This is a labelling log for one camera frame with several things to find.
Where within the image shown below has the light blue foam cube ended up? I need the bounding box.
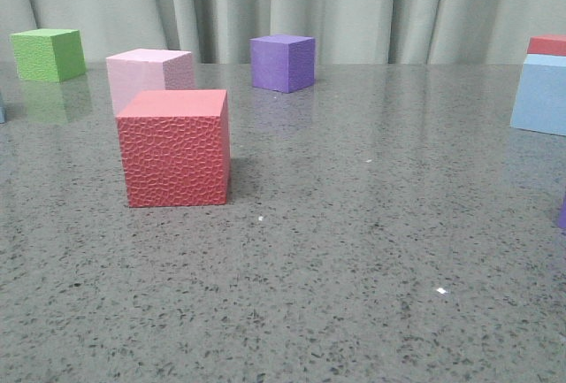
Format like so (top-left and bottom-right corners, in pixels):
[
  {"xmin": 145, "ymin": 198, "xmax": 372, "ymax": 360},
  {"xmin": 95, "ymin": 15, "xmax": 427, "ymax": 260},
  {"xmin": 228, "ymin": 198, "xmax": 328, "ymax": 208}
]
[
  {"xmin": 0, "ymin": 94, "xmax": 5, "ymax": 124},
  {"xmin": 510, "ymin": 54, "xmax": 565, "ymax": 135}
]

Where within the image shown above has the purple foam cube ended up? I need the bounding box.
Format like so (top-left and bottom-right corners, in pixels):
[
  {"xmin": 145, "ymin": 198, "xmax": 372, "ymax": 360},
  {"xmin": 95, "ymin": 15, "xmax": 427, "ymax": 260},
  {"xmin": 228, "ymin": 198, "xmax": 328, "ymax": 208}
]
[{"xmin": 249, "ymin": 34, "xmax": 316, "ymax": 93}]

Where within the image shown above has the red textured foam cube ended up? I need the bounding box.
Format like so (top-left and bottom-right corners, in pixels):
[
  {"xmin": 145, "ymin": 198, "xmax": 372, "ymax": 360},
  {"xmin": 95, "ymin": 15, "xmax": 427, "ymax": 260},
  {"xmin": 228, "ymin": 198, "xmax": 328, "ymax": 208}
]
[{"xmin": 116, "ymin": 89, "xmax": 231, "ymax": 207}]

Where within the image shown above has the grey-green curtain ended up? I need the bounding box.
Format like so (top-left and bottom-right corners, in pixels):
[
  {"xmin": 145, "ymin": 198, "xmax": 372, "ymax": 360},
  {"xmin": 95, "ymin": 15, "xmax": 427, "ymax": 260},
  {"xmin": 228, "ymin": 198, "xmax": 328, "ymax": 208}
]
[{"xmin": 1, "ymin": 0, "xmax": 565, "ymax": 65}]

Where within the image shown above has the pink foam cube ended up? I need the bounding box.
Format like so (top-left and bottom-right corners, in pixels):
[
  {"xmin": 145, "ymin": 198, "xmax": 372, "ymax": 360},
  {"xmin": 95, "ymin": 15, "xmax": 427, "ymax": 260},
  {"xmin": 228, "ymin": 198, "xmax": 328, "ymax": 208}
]
[{"xmin": 105, "ymin": 49, "xmax": 195, "ymax": 115}]

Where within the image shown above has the green foam cube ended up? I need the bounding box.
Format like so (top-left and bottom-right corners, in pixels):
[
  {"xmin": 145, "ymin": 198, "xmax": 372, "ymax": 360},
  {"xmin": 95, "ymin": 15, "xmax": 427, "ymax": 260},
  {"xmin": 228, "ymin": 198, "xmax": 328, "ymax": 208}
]
[{"xmin": 10, "ymin": 28, "xmax": 87, "ymax": 82}]

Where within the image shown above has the purple cube at right edge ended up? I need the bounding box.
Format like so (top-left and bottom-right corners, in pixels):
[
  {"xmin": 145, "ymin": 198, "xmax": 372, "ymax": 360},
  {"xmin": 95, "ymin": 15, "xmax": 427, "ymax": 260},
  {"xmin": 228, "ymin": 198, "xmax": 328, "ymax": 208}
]
[{"xmin": 557, "ymin": 198, "xmax": 566, "ymax": 229}]

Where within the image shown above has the red foam cube far right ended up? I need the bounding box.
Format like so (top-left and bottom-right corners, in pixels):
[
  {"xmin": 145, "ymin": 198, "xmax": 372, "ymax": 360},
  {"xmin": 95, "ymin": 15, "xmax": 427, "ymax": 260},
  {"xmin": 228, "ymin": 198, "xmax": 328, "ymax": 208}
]
[{"xmin": 527, "ymin": 34, "xmax": 566, "ymax": 57}]

